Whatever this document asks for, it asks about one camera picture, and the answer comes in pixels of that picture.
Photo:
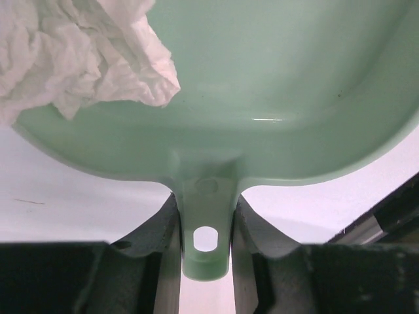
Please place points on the green plastic dustpan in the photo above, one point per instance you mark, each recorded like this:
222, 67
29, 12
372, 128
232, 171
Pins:
281, 93

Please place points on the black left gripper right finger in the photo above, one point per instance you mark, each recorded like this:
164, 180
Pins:
267, 270

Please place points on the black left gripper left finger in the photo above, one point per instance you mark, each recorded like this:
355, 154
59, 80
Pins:
149, 265

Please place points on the crumpled white paper scrap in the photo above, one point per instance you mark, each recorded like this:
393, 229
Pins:
74, 54

